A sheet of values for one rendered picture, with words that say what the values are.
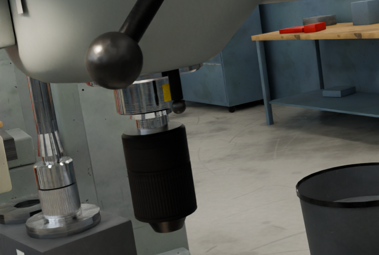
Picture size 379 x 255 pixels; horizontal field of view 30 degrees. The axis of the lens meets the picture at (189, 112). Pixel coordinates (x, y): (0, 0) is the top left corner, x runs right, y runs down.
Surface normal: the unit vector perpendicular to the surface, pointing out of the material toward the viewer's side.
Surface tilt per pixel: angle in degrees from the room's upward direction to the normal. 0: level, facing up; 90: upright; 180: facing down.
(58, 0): 108
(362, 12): 90
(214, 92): 90
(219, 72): 90
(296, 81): 90
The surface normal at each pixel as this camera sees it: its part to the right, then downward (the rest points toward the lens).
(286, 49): -0.88, 0.20
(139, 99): -0.15, 0.18
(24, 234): -0.15, -0.98
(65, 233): 0.07, 0.15
